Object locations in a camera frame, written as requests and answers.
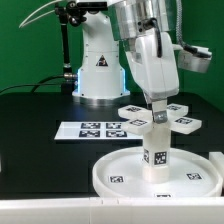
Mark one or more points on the white round table top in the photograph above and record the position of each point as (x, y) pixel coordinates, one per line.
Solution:
(132, 172)

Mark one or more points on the white front rail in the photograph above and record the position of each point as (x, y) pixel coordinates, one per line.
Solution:
(113, 211)

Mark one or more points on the white marker tag sheet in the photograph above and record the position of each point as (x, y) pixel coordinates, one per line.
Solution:
(93, 131)

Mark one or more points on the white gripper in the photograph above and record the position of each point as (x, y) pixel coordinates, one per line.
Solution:
(156, 76)

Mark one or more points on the white cross-shaped table base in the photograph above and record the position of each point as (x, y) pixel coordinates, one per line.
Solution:
(140, 121)

